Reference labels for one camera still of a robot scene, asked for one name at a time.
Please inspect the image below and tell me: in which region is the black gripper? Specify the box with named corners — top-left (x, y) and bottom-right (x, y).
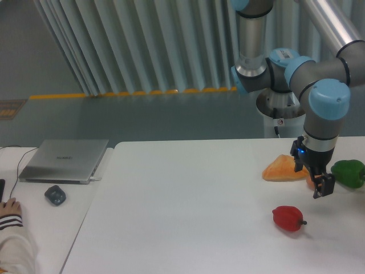
top-left (290, 136), bottom-right (335, 199)

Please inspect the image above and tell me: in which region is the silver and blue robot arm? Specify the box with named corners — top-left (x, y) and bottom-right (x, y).
top-left (231, 1), bottom-right (364, 198)

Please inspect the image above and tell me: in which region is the white sleeved forearm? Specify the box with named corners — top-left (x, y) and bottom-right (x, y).
top-left (1, 214), bottom-right (35, 273)

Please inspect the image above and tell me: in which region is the green bell pepper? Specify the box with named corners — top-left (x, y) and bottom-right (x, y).
top-left (331, 159), bottom-right (364, 189)

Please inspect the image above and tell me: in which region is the red bell pepper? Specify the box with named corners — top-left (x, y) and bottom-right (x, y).
top-left (272, 205), bottom-right (307, 232)

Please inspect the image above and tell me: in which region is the person's hand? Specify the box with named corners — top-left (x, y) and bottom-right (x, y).
top-left (0, 198), bottom-right (22, 217)

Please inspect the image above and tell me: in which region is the brown egg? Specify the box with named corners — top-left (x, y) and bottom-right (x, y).
top-left (306, 176), bottom-right (315, 190)

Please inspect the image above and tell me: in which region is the orange triangular bread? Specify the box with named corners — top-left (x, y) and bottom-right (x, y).
top-left (262, 155), bottom-right (309, 182)

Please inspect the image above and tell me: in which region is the white corrugated partition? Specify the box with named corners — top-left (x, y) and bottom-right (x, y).
top-left (33, 0), bottom-right (365, 96)

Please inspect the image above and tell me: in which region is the silver Huawei laptop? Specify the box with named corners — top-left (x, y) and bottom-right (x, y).
top-left (18, 139), bottom-right (108, 184)

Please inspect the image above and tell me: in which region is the black phone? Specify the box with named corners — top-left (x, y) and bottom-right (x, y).
top-left (0, 179), bottom-right (6, 202)

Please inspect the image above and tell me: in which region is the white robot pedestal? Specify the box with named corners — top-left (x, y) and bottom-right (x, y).
top-left (256, 88), bottom-right (305, 138)

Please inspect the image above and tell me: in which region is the black laptop cable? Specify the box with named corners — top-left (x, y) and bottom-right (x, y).
top-left (0, 146), bottom-right (39, 200)

